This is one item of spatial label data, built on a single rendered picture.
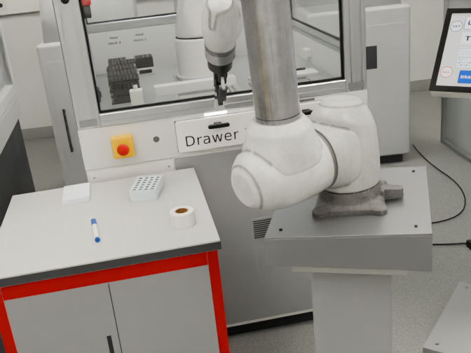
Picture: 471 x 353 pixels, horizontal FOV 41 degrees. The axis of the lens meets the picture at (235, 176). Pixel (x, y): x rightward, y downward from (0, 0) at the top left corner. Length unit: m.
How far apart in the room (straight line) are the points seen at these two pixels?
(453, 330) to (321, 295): 1.01
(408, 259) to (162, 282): 0.66
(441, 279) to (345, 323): 1.31
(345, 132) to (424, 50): 4.43
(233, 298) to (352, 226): 1.07
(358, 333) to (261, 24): 0.85
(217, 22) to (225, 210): 0.83
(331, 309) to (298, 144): 0.51
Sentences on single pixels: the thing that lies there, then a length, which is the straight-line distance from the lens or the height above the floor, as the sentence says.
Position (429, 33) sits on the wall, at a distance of 5.88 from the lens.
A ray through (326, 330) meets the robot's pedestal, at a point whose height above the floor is 0.52.
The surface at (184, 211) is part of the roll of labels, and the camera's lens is 1.82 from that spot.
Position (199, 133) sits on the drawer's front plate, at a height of 0.88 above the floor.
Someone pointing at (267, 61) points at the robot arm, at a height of 1.27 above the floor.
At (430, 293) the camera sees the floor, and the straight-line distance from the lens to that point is 2.87.
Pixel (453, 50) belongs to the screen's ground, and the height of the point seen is 1.08.
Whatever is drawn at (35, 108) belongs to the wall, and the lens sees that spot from 5.63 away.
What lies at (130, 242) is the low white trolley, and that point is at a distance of 1.76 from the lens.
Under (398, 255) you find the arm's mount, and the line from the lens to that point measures 1.51.
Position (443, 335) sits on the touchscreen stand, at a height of 0.03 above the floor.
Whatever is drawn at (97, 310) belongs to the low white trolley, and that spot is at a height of 0.61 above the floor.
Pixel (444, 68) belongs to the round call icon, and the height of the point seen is 1.02.
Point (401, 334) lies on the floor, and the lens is 2.62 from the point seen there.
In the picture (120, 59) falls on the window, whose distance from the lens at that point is 2.16.
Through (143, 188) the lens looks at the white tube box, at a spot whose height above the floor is 0.80.
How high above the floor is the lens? 1.53
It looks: 22 degrees down
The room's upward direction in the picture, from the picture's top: 6 degrees counter-clockwise
